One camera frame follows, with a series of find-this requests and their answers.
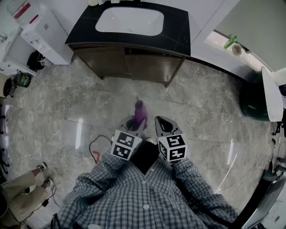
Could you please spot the black stone vanity top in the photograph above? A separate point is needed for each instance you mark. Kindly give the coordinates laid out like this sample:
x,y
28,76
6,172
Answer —
x,y
176,33

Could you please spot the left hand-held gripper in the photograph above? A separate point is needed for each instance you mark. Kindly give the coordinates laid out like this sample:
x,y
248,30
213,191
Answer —
x,y
123,143

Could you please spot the person's right forearm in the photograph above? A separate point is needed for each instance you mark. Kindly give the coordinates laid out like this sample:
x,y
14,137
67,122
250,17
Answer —
x,y
192,176

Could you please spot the dark green bin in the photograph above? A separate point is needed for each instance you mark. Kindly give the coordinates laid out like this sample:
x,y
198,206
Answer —
x,y
252,98

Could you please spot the black stool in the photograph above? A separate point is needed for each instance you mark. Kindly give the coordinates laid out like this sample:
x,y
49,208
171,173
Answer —
x,y
8,87

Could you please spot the purple cloth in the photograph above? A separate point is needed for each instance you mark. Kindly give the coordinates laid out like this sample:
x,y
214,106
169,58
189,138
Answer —
x,y
140,111

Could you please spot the brown wooden vanity cabinet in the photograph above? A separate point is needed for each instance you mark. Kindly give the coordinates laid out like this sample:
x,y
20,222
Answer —
x,y
172,73

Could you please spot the person's plaid shirt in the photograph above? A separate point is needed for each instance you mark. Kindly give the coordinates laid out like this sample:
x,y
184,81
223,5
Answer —
x,y
138,201

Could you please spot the silver and black panel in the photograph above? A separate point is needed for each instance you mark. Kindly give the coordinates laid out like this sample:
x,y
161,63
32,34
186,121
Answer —
x,y
263,201

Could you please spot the white marble ledge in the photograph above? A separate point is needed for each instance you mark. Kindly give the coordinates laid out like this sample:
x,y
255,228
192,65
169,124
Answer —
x,y
223,53

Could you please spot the person's right white shoe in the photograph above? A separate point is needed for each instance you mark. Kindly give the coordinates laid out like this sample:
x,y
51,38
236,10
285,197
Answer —
x,y
150,140

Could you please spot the black bag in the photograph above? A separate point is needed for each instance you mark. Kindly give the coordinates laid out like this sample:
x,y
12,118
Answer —
x,y
35,60

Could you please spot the green plastic bottle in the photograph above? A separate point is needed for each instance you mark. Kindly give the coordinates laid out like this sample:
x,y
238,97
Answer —
x,y
230,42

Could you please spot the pale yellow rag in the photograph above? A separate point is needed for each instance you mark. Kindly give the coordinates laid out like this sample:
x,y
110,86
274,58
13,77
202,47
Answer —
x,y
93,2

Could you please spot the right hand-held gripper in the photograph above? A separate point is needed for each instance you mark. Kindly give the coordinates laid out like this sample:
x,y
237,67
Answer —
x,y
173,145

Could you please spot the white appliance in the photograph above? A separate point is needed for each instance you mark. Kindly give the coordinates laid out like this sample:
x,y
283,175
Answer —
x,y
47,38

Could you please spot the black mesh waste bin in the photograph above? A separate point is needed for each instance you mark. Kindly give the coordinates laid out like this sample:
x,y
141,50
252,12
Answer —
x,y
22,79

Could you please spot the white sink basin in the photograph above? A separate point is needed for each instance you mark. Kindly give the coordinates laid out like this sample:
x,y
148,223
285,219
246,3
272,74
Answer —
x,y
129,20

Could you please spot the person's left forearm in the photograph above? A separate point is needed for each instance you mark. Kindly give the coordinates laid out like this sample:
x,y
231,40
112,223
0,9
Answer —
x,y
100,170

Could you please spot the chrome sink drain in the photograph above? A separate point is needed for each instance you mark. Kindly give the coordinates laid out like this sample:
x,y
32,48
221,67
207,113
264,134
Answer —
x,y
131,29

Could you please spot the round brown scrubber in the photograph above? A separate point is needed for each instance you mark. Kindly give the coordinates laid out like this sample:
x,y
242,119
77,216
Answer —
x,y
236,49

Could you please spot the clear box with red label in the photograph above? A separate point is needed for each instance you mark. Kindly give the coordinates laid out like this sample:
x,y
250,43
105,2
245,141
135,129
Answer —
x,y
21,11

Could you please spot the person's black trousers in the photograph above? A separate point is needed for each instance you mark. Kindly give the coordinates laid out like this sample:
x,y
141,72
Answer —
x,y
145,158

